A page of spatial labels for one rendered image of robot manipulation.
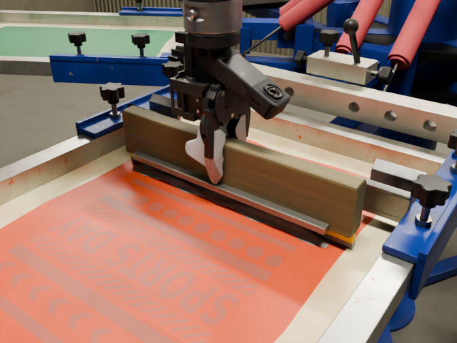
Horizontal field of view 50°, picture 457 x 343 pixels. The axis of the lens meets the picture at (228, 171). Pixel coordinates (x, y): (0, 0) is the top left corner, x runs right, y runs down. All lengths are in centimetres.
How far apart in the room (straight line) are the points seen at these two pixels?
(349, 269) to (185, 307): 21
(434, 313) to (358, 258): 140
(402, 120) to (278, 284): 42
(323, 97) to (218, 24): 38
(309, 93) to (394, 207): 36
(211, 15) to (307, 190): 25
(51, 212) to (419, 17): 85
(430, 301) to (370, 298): 154
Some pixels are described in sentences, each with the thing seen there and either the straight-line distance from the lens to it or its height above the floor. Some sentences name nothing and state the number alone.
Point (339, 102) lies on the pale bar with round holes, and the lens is 93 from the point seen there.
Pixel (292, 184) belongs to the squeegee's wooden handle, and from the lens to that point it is 64.
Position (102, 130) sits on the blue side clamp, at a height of 100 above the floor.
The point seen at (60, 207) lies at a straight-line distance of 76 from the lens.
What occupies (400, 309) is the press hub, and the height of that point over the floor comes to 1.
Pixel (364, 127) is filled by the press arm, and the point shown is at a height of 90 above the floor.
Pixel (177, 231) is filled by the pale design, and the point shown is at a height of 95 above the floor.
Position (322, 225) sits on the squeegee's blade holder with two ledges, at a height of 99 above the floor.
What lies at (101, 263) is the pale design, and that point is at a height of 95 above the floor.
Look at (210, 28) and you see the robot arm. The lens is 61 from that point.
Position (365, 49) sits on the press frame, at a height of 105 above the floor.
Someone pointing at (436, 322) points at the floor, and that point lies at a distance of 200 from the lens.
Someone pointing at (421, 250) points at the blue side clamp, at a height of 101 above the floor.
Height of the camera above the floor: 135
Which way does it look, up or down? 30 degrees down
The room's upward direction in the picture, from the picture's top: straight up
